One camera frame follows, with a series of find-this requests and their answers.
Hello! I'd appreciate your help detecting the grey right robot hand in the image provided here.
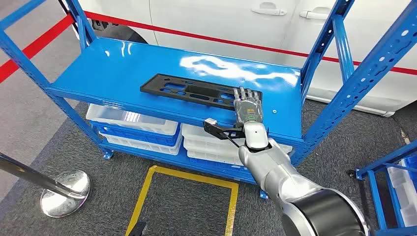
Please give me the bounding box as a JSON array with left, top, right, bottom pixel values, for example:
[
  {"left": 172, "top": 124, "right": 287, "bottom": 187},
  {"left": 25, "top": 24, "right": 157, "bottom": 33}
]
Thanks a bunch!
[{"left": 232, "top": 86, "right": 264, "bottom": 128}]

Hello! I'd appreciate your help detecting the long black plastic part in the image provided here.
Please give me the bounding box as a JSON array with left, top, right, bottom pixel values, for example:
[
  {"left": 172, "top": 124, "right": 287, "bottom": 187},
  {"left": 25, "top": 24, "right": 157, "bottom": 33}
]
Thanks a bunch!
[{"left": 140, "top": 73, "right": 263, "bottom": 112}]

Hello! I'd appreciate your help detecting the blue metal shelf rack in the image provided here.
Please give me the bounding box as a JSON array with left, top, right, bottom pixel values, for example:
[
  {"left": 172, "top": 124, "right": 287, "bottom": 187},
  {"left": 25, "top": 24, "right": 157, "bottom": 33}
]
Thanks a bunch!
[
  {"left": 0, "top": 0, "right": 417, "bottom": 200},
  {"left": 355, "top": 140, "right": 417, "bottom": 236}
]

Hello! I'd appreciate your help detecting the red barrier belt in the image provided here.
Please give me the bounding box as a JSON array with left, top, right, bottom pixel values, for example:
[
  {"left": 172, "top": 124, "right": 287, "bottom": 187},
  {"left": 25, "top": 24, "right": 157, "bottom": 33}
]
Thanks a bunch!
[
  {"left": 84, "top": 11, "right": 417, "bottom": 76},
  {"left": 0, "top": 13, "right": 75, "bottom": 84}
]

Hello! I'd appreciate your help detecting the white car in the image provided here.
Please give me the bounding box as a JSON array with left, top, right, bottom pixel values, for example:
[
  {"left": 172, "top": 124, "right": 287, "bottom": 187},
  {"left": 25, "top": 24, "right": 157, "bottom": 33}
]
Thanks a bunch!
[{"left": 70, "top": 0, "right": 417, "bottom": 118}]

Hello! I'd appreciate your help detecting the yellow floor tape square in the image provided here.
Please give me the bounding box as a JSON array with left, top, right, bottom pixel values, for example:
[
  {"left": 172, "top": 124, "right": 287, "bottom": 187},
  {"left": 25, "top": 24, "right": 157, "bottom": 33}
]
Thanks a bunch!
[{"left": 124, "top": 165, "right": 239, "bottom": 236}]

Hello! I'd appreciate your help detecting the translucent plastic bin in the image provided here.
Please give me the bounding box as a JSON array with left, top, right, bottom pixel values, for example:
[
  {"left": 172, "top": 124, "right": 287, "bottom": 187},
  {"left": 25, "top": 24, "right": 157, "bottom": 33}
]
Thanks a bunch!
[{"left": 86, "top": 103, "right": 179, "bottom": 136}]

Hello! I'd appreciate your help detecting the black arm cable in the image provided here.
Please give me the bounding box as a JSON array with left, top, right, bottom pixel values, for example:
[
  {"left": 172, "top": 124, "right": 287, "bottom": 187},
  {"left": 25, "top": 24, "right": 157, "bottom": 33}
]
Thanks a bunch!
[{"left": 224, "top": 134, "right": 241, "bottom": 150}]

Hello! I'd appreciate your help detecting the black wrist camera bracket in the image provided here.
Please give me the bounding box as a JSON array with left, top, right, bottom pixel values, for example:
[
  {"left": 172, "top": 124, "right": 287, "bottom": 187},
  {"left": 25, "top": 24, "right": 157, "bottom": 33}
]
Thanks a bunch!
[{"left": 203, "top": 121, "right": 245, "bottom": 141}]

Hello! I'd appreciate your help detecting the white car door handle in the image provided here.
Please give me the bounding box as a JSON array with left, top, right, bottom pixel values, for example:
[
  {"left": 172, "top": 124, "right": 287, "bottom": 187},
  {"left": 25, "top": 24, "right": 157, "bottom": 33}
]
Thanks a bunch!
[
  {"left": 251, "top": 2, "right": 288, "bottom": 16},
  {"left": 299, "top": 7, "right": 331, "bottom": 20}
]

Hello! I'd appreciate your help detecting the black robot bracket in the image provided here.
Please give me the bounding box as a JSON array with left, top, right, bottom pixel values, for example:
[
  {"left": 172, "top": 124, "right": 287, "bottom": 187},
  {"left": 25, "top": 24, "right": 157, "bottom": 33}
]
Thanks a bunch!
[{"left": 127, "top": 222, "right": 148, "bottom": 236}]

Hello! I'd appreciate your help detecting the chrome stanchion post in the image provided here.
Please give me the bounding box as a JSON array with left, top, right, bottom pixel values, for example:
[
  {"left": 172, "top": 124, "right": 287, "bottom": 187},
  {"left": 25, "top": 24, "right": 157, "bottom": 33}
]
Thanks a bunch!
[{"left": 0, "top": 151, "right": 93, "bottom": 218}]

